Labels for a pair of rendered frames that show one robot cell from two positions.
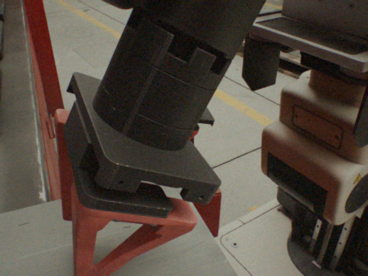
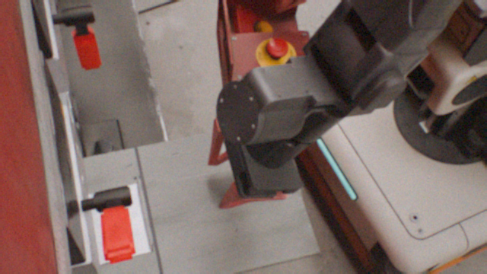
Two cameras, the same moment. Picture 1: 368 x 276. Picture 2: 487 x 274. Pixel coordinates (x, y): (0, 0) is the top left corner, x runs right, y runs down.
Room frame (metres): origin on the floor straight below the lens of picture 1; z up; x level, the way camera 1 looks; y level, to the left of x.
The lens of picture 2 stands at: (-0.12, 0.05, 1.69)
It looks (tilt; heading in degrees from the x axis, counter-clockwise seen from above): 62 degrees down; 0
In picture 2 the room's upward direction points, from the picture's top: 8 degrees clockwise
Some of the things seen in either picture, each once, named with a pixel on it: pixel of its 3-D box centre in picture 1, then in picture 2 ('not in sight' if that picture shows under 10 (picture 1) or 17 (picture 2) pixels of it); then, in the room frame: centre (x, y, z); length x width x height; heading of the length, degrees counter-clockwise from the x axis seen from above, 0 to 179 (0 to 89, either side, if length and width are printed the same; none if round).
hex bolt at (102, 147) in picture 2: not in sight; (103, 149); (0.23, 0.23, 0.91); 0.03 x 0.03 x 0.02
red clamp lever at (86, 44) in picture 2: not in sight; (79, 40); (0.25, 0.23, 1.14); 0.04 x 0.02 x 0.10; 112
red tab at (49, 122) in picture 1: (49, 119); not in sight; (1.09, 0.47, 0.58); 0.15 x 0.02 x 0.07; 22
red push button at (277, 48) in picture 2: not in sight; (276, 51); (0.52, 0.01, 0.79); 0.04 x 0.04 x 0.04
